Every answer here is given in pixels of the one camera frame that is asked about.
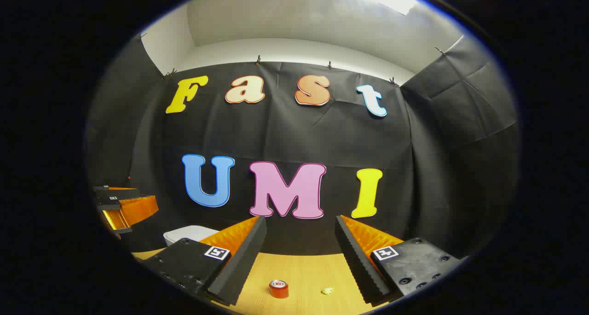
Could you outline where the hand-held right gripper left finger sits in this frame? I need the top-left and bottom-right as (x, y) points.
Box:
(150, 215), (268, 306)

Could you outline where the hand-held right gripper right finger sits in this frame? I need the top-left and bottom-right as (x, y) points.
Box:
(335, 215), (462, 306)

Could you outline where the red pop can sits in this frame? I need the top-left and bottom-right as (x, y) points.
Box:
(269, 280), (290, 299)

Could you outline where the grey desktop garbage bin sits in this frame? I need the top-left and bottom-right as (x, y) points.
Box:
(163, 225), (220, 247)

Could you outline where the wooden desktop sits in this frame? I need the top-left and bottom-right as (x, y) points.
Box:
(131, 248), (392, 315)

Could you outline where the black backdrop cloth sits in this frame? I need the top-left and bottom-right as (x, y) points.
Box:
(85, 34), (520, 260)

